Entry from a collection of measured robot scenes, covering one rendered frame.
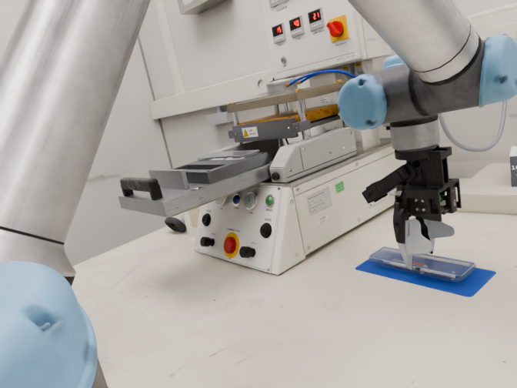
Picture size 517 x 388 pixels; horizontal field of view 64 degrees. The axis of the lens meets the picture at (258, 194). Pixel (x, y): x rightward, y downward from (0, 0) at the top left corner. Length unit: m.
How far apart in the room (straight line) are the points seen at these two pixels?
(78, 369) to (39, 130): 0.18
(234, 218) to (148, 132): 1.50
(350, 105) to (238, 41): 1.32
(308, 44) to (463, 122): 0.53
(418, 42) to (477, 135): 0.93
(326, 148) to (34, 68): 0.73
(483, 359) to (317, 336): 0.22
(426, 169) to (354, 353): 0.31
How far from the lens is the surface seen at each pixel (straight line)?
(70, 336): 0.20
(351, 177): 1.02
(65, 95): 0.33
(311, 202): 0.92
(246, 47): 1.85
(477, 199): 1.09
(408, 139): 0.70
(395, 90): 0.59
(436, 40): 0.48
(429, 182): 0.73
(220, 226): 1.04
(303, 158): 0.91
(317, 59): 1.18
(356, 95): 0.60
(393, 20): 0.45
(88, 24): 0.36
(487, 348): 0.64
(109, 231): 2.32
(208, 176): 0.82
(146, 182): 0.80
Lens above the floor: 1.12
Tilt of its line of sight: 13 degrees down
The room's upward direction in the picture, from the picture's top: 12 degrees counter-clockwise
